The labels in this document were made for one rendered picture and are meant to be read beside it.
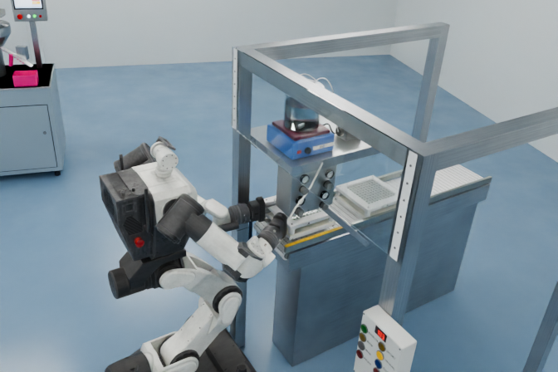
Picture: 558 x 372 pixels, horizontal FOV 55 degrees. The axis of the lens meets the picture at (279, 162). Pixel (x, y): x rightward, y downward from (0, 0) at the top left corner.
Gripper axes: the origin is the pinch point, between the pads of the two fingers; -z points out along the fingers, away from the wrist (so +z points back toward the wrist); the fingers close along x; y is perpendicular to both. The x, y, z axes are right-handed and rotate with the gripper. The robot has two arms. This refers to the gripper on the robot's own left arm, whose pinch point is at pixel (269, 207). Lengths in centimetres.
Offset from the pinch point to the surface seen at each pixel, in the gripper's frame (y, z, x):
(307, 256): 20.5, -9.7, 15.5
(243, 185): -5.7, 9.9, -10.5
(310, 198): 23.9, -8.0, -17.1
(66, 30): -490, 54, 44
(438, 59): -21, -100, -50
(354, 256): 12, -41, 32
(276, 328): 1, -4, 77
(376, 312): 88, 2, -18
